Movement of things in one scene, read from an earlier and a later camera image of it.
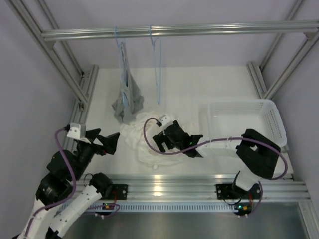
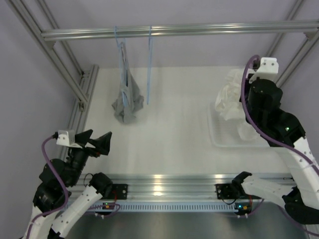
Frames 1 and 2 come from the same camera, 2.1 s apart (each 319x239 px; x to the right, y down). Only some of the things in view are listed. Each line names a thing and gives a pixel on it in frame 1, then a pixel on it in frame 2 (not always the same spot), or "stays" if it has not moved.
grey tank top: (130, 101) stays
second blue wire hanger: (122, 69) stays
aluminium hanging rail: (291, 28) stays
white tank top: (132, 133) → (228, 103)
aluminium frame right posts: (312, 38) stays
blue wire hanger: (158, 97) → (149, 63)
